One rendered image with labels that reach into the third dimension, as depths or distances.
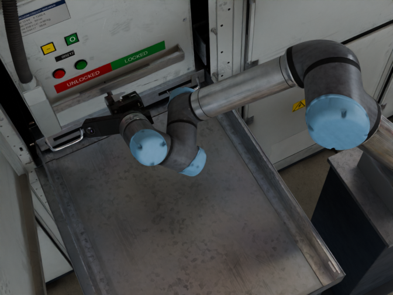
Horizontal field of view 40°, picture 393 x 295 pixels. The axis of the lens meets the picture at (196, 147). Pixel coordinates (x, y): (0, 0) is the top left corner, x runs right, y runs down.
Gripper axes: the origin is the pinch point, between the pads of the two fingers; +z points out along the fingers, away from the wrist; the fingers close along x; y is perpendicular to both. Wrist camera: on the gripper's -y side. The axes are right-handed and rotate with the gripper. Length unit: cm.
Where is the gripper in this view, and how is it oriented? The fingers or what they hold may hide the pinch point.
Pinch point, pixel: (106, 102)
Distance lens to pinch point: 149.8
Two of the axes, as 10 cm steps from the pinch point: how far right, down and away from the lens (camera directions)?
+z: -3.7, -4.1, 8.4
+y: 8.9, -4.1, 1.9
